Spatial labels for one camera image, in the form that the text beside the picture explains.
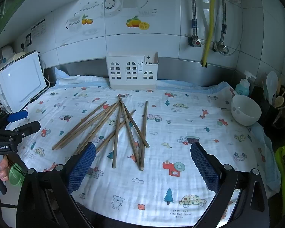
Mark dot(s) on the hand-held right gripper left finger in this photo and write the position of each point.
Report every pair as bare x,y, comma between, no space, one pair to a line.
83,166

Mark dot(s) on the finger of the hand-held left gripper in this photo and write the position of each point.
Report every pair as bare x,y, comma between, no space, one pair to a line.
29,127
17,116

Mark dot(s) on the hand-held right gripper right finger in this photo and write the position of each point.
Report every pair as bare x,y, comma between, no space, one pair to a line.
204,166

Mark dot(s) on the pile of wooden chopsticks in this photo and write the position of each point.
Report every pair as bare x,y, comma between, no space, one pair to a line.
120,105

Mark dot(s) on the white plastic utensil holder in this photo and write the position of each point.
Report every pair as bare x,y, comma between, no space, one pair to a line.
123,83

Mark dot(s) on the person's left hand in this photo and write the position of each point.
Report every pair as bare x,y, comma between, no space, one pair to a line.
2,172

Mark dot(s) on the green plastic bowl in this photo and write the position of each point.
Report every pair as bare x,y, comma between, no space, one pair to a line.
15,177

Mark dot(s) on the printed white cloth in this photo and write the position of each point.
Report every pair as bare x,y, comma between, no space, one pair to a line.
156,190

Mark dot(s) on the white jar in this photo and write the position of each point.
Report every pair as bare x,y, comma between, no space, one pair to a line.
7,53

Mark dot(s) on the white ceramic bowl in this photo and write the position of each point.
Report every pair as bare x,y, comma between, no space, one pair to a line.
245,116

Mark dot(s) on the teal soap pump bottle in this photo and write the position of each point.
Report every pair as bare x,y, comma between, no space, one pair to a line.
242,89

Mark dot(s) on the dark utensil jar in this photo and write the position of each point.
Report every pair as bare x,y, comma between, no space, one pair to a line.
283,118

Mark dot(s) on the wooden spoon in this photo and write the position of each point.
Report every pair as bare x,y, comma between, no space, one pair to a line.
279,101

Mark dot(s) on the white plastic spoon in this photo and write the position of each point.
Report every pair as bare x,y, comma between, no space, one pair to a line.
272,83

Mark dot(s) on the metal water valve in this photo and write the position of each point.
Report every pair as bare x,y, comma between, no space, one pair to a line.
222,48

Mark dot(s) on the red-marked water valve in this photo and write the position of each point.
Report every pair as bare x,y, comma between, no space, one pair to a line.
196,42

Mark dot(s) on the yellow gas pipe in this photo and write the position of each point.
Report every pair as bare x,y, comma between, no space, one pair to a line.
210,28

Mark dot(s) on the wall power socket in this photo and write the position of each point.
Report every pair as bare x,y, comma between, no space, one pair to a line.
28,40

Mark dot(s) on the white wall label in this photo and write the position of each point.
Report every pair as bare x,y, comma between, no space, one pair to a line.
38,28

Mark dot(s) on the green wall cabinet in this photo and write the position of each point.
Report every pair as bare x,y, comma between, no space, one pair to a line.
0,16

